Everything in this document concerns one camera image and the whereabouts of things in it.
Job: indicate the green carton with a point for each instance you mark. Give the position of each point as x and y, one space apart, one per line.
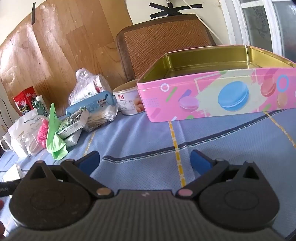
41 106

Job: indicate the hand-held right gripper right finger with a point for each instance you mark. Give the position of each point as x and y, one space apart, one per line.
199 162

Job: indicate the white round snack can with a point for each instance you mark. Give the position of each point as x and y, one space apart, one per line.
129 102

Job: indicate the bag of cotton swabs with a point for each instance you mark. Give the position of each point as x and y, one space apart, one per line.
100 118

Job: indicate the blue tablecloth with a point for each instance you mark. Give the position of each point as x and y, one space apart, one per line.
143 143

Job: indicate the small white box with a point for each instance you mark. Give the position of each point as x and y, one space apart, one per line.
10 172

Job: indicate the pink macaron print tin box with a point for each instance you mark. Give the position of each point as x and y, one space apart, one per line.
231 97

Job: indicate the black tape cross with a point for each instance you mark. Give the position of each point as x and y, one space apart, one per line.
165 9

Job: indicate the green cloth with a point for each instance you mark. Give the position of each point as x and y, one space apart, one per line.
54 139

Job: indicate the white window frame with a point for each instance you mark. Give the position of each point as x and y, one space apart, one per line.
252 25

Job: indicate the pink fluffy scrunchie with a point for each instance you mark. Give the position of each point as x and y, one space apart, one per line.
42 133

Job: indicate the black tape strip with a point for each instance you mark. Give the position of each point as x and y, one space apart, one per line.
33 12

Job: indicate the red box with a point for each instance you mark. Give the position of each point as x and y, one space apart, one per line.
24 100

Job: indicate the green patterned packet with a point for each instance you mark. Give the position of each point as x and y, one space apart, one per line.
72 121

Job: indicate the clear plastic bag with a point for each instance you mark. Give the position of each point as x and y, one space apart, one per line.
83 88

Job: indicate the person's left hand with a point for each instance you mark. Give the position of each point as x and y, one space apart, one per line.
1 205

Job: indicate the white plastic bag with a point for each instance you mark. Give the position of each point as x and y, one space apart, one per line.
24 132

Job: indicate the white mug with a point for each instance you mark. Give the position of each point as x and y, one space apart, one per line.
5 143

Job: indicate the blue wipes pack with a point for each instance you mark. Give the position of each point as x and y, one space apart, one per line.
92 107

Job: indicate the brown woven chair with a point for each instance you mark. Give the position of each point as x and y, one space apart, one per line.
159 41

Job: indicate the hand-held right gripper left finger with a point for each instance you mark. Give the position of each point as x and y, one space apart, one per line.
89 161

